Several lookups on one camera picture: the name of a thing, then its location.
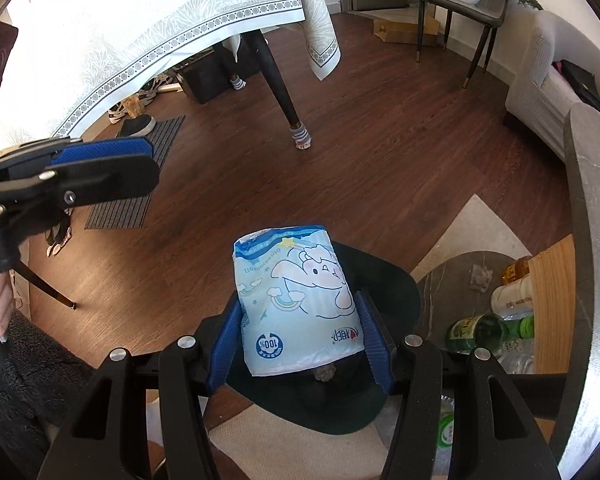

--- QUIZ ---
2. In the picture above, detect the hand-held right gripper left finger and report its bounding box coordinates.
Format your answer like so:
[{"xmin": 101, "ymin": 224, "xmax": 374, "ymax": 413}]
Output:
[{"xmin": 36, "ymin": 302, "xmax": 246, "ymax": 480}]

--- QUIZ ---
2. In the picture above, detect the beige rug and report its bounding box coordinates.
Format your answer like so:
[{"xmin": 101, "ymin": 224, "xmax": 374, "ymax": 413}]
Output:
[{"xmin": 200, "ymin": 192, "xmax": 547, "ymax": 480}]

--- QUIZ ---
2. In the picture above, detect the dark fuzzy clothing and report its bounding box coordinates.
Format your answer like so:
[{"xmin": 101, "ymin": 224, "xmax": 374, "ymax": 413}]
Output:
[{"xmin": 0, "ymin": 309, "xmax": 98, "ymax": 466}]

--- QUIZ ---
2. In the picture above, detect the white plastic bottle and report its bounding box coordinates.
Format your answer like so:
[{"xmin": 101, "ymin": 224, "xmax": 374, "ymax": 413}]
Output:
[{"xmin": 489, "ymin": 274, "xmax": 536, "ymax": 319}]

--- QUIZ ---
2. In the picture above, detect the white sneaker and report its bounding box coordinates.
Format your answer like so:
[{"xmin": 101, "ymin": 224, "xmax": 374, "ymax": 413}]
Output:
[
  {"xmin": 107, "ymin": 102, "xmax": 146, "ymax": 125},
  {"xmin": 139, "ymin": 75, "xmax": 166, "ymax": 99}
]

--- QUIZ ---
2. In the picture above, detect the green label plastic bottle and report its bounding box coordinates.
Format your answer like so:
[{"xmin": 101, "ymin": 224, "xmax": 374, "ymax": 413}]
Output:
[{"xmin": 437, "ymin": 394, "xmax": 456, "ymax": 462}]

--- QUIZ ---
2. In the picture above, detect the grey striped doormat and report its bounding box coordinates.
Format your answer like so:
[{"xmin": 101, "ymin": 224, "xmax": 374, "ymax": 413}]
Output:
[{"xmin": 83, "ymin": 115, "xmax": 187, "ymax": 231}]

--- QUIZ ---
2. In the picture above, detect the clear empty plastic bottle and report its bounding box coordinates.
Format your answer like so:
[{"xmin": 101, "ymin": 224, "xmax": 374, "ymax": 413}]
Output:
[{"xmin": 494, "ymin": 349, "xmax": 536, "ymax": 376}]

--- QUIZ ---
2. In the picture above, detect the green glass bottle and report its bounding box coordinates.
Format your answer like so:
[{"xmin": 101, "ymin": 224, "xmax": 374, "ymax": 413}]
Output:
[{"xmin": 446, "ymin": 312, "xmax": 537, "ymax": 361}]

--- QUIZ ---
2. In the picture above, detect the flat cardboard box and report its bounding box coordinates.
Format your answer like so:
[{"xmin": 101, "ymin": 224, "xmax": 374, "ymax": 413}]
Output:
[{"xmin": 372, "ymin": 13, "xmax": 441, "ymax": 45}]

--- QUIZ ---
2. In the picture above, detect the table leg with striped sock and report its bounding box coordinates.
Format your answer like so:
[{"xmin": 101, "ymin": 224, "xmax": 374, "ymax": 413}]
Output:
[
  {"xmin": 222, "ymin": 35, "xmax": 249, "ymax": 92},
  {"xmin": 244, "ymin": 30, "xmax": 314, "ymax": 152}
]

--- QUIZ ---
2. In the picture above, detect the black shoe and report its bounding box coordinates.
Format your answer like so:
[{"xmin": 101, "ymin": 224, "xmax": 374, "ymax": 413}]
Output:
[{"xmin": 117, "ymin": 113, "xmax": 157, "ymax": 139}]

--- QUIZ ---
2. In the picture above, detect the amber drink bottle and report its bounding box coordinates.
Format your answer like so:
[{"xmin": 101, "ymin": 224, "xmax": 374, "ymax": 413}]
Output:
[{"xmin": 499, "ymin": 254, "xmax": 534, "ymax": 286}]

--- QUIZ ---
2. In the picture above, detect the small crumpled tissue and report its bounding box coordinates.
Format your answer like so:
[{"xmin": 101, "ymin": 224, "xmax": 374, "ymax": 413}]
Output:
[{"xmin": 468, "ymin": 263, "xmax": 494, "ymax": 294}]

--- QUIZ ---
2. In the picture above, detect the round marble side table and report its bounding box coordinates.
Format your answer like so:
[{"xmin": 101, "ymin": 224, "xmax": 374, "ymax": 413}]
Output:
[{"xmin": 412, "ymin": 249, "xmax": 534, "ymax": 357}]

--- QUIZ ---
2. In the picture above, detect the white patterned tablecloth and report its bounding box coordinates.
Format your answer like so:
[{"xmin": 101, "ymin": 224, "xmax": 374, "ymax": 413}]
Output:
[{"xmin": 0, "ymin": 0, "xmax": 342, "ymax": 141}]

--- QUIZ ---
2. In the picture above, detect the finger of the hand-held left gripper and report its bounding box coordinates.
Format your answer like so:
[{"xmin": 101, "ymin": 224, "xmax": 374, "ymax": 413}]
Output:
[
  {"xmin": 0, "ymin": 135, "xmax": 154, "ymax": 182},
  {"xmin": 0, "ymin": 153, "xmax": 161, "ymax": 209}
]

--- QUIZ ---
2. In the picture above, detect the black handbag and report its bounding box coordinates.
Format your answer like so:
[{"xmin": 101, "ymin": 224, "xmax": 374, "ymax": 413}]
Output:
[{"xmin": 559, "ymin": 58, "xmax": 600, "ymax": 124}]

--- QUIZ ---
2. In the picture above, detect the grey dining chair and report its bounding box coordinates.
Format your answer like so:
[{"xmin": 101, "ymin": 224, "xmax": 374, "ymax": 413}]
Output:
[{"xmin": 417, "ymin": 0, "xmax": 511, "ymax": 90}]

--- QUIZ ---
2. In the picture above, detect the grey armchair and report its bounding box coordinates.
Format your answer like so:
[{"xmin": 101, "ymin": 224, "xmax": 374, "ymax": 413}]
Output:
[{"xmin": 502, "ymin": 9, "xmax": 600, "ymax": 166}]

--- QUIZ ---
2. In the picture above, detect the blue cartoon tissue packet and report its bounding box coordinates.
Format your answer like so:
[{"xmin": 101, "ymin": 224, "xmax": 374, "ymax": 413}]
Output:
[{"xmin": 232, "ymin": 223, "xmax": 365, "ymax": 379}]

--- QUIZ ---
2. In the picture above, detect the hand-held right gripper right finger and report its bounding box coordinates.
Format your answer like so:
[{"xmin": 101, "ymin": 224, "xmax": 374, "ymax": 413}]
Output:
[{"xmin": 354, "ymin": 290, "xmax": 564, "ymax": 480}]

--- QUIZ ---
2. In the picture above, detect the black storage box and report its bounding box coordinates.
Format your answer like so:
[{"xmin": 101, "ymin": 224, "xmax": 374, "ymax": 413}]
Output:
[{"xmin": 177, "ymin": 50, "xmax": 241, "ymax": 105}]

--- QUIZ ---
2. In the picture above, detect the wooden table pedestal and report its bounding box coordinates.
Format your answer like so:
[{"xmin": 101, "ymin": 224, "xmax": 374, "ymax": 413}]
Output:
[{"xmin": 527, "ymin": 234, "xmax": 579, "ymax": 376}]

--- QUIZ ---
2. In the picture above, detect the dark green trash bin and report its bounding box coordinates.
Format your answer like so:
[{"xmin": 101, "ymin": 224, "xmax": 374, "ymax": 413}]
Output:
[{"xmin": 224, "ymin": 242, "xmax": 422, "ymax": 436}]

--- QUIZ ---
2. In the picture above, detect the black metal chair leg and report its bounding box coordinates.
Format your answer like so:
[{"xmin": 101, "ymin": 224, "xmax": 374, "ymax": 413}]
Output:
[{"xmin": 14, "ymin": 259, "xmax": 77, "ymax": 311}]

